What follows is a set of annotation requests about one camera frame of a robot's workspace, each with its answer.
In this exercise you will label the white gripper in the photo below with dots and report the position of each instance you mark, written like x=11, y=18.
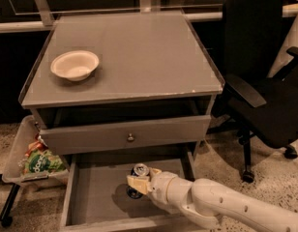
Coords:
x=163, y=185

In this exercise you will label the blue pepsi can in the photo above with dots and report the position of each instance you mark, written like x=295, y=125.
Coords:
x=139, y=170

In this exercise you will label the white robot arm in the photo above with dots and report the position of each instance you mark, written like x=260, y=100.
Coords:
x=205, y=202

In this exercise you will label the grey open middle drawer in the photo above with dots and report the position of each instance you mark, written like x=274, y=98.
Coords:
x=96, y=198

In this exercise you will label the grey upper drawer with knob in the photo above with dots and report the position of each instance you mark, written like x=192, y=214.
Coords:
x=94, y=138

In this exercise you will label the grey drawer cabinet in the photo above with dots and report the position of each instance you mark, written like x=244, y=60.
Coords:
x=152, y=66

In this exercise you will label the green snack bag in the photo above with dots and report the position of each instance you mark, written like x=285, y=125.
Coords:
x=40, y=161

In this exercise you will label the orange snack bag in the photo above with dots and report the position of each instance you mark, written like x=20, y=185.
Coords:
x=38, y=144

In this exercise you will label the clear plastic storage bin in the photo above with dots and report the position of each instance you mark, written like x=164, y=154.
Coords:
x=12, y=172

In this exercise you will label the white paper bowl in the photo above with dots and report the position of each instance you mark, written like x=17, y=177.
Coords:
x=75, y=65

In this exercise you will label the black office chair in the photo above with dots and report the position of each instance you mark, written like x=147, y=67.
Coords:
x=262, y=106

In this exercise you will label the black cart leg with wheel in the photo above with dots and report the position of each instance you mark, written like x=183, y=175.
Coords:
x=5, y=217

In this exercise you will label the metal railing with posts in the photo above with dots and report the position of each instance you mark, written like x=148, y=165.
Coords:
x=39, y=15

